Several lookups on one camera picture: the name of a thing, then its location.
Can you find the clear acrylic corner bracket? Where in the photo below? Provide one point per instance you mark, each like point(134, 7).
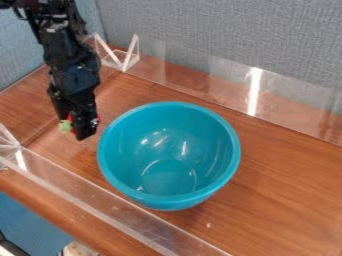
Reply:
point(115, 58)

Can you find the clear acrylic barrier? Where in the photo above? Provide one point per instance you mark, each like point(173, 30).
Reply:
point(305, 107)
point(107, 222)

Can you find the clear acrylic back barrier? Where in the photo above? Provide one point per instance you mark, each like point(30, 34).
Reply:
point(305, 107)

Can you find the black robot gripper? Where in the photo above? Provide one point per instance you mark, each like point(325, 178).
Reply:
point(71, 93)

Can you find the blue plastic bowl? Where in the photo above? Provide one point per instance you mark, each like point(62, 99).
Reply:
point(169, 154)

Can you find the clear acrylic front barrier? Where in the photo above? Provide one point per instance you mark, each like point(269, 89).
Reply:
point(107, 222)

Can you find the red toy strawberry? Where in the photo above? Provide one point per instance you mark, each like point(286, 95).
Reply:
point(66, 125)

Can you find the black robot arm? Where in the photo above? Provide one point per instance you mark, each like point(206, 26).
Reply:
point(59, 28)

